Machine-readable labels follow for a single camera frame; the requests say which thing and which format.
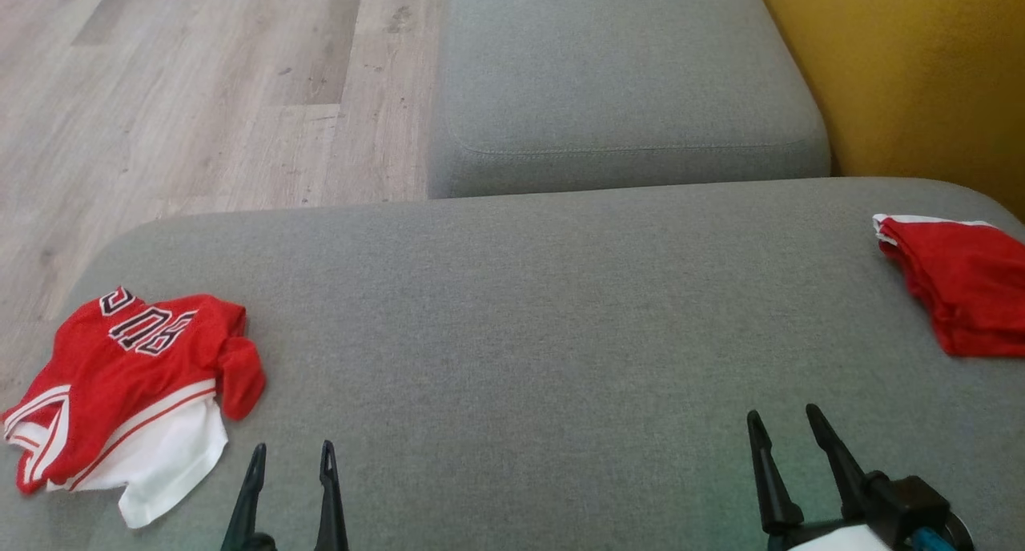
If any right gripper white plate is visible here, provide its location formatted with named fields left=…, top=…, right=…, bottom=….
left=746, top=404, right=974, bottom=551

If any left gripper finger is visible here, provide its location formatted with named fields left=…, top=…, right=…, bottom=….
left=221, top=443, right=273, bottom=551
left=314, top=440, right=351, bottom=551

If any red white numbered jersey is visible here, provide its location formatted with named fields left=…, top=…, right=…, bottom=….
left=0, top=287, right=267, bottom=530

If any red mesh garment white trim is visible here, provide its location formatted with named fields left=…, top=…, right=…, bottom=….
left=871, top=213, right=1025, bottom=358

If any grey sofa seat cushion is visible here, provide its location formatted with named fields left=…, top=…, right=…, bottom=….
left=0, top=176, right=1025, bottom=551

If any grey sofa side cushion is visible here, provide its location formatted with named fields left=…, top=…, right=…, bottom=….
left=427, top=0, right=832, bottom=199

